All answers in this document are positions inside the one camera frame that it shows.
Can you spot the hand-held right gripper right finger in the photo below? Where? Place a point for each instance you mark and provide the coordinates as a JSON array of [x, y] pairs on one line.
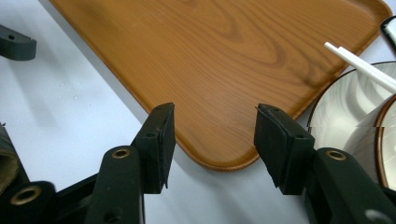
[[336, 186]]

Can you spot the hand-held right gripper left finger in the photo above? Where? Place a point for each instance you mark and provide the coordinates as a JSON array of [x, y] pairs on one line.
[[124, 180]]

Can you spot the white bowl with brown rim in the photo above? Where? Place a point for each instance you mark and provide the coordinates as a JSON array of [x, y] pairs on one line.
[[362, 146]]

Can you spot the white plate with brown rim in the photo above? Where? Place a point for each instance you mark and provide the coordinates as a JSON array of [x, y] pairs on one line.
[[339, 99]]

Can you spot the white chopstick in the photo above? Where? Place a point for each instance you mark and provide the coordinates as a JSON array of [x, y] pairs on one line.
[[358, 67], [367, 62]]

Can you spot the brown wooden tray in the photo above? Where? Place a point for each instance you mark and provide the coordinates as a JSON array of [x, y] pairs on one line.
[[218, 62]]

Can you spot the black and white object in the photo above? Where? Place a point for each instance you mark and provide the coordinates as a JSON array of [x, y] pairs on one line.
[[389, 32]]

